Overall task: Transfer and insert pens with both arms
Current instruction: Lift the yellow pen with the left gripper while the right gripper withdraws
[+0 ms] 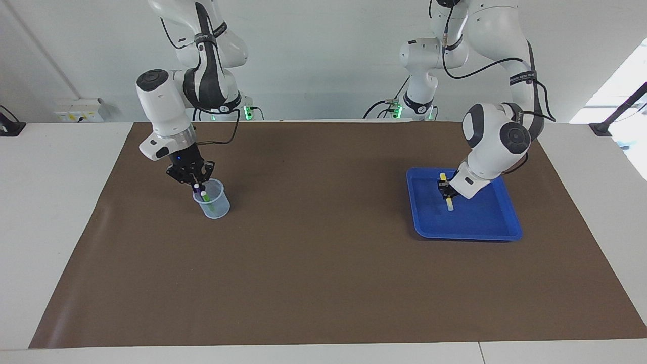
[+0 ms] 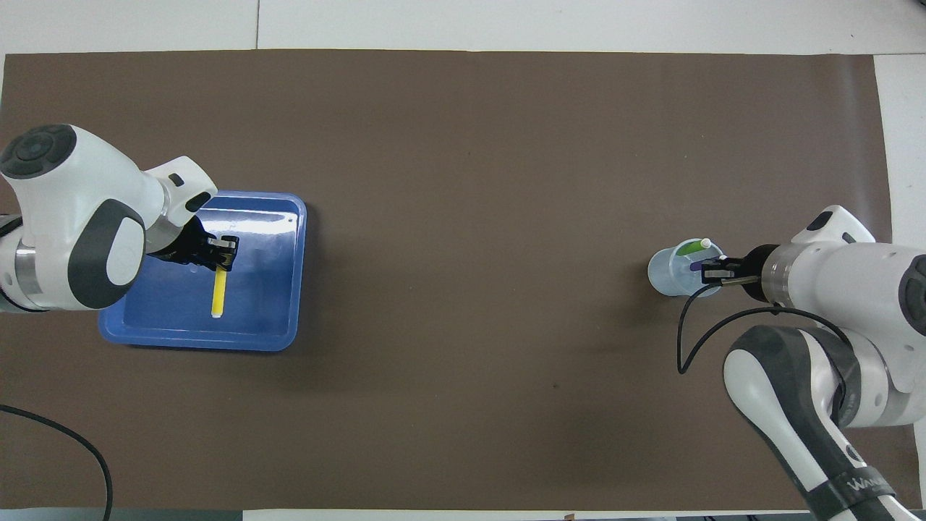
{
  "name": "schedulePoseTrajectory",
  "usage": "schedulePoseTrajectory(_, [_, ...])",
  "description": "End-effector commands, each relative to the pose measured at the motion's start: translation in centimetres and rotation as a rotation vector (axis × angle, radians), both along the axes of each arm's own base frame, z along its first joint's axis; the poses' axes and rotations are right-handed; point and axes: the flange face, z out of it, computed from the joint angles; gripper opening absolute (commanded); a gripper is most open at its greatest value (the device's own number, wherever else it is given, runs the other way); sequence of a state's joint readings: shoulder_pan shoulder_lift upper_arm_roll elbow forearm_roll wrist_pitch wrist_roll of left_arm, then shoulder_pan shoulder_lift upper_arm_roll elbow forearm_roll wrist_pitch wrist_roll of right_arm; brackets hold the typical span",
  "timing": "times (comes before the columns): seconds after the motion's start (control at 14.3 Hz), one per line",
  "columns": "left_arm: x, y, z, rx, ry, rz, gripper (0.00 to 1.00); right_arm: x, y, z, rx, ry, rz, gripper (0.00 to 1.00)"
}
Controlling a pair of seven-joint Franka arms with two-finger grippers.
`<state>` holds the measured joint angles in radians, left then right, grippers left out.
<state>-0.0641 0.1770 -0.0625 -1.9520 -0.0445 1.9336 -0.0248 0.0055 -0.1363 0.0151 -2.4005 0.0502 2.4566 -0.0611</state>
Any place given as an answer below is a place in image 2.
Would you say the brown table mat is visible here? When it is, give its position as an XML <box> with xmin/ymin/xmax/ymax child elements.
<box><xmin>0</xmin><ymin>49</ymin><xmax>923</xmax><ymax>511</ymax></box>

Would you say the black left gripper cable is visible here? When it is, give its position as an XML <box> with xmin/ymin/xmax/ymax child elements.
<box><xmin>0</xmin><ymin>405</ymin><xmax>114</xmax><ymax>521</ymax></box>

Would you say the translucent plastic cup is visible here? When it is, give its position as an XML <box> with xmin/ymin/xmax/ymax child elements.
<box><xmin>647</xmin><ymin>238</ymin><xmax>726</xmax><ymax>298</ymax></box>

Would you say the blue plastic tray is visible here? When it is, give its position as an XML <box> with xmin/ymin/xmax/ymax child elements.
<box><xmin>98</xmin><ymin>190</ymin><xmax>307</xmax><ymax>353</ymax></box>

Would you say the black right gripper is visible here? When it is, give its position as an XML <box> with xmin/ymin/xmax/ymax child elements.
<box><xmin>701</xmin><ymin>244</ymin><xmax>781</xmax><ymax>303</ymax></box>

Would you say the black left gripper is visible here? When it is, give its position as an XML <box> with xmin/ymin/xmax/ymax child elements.
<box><xmin>147</xmin><ymin>216</ymin><xmax>240</xmax><ymax>273</ymax></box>

